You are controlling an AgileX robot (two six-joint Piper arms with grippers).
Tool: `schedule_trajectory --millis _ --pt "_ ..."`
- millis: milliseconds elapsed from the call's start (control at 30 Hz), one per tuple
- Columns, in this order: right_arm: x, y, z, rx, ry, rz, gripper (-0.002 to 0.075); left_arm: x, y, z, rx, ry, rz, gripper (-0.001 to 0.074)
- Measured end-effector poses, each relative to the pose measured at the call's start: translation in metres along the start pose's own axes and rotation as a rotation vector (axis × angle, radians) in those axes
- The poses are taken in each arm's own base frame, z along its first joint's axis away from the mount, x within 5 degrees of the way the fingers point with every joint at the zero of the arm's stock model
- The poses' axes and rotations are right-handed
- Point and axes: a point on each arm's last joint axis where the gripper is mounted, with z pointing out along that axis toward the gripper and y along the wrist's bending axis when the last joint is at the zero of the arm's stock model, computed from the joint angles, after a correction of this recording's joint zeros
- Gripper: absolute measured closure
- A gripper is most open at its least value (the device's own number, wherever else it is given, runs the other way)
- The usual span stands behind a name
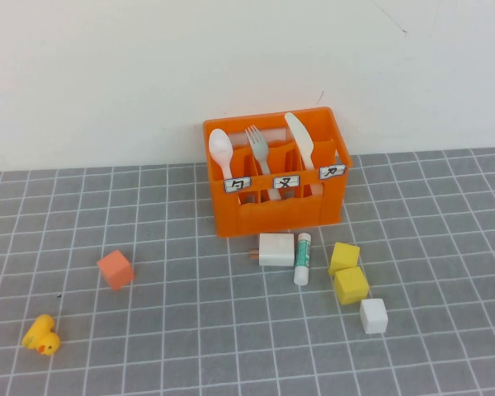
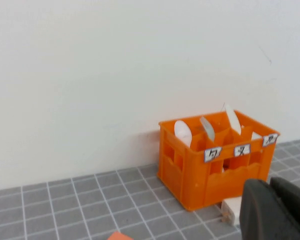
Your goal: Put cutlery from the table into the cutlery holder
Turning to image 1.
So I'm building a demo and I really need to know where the grey plastic fork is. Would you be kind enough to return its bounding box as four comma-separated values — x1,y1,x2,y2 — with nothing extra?
245,125,282,202

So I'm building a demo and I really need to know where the pink plastic spoon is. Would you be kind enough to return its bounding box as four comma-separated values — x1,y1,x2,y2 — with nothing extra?
208,128,236,182

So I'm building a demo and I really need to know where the white plastic knife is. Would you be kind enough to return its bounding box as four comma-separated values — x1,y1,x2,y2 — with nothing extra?
284,111,325,197

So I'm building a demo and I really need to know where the orange plastic cutlery holder crate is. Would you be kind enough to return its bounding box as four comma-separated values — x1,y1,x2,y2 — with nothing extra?
201,106,353,239

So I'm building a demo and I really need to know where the white charger plug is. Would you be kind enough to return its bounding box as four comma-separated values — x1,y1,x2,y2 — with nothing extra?
248,233,295,267

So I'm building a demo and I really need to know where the white green lip balm tube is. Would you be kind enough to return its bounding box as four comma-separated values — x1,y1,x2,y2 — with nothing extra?
293,232,314,286

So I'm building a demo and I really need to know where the yellow foam cube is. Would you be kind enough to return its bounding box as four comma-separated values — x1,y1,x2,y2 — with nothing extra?
328,242,361,276
332,266,370,307

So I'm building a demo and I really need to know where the orange foam cube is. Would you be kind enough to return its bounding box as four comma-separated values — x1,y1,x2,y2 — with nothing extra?
96,248,136,291

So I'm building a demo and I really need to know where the white foam cube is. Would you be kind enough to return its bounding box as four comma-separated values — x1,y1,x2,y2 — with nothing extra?
359,298,389,335

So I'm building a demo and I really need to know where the yellow rubber duck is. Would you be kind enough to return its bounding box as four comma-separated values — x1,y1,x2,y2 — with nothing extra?
21,313,62,356

